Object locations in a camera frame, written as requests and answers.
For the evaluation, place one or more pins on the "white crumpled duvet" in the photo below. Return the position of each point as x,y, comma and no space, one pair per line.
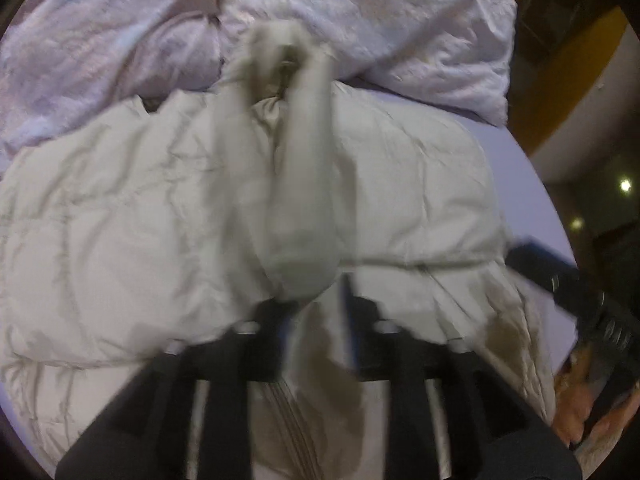
125,25

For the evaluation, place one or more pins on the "person's right hand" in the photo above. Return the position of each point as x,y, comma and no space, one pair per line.
572,400

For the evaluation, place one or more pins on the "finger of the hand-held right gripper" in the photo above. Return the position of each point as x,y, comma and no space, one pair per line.
537,267

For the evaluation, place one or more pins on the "round ceiling light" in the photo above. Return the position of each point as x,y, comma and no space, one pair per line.
625,185
577,223

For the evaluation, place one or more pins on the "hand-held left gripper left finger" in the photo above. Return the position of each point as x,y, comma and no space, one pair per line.
283,332

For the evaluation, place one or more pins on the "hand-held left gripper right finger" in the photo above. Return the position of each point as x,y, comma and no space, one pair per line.
350,340

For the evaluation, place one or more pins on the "yellow wooden frame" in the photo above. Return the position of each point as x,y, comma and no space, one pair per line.
575,60

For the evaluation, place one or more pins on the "cream puffer jacket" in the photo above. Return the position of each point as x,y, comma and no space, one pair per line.
125,220

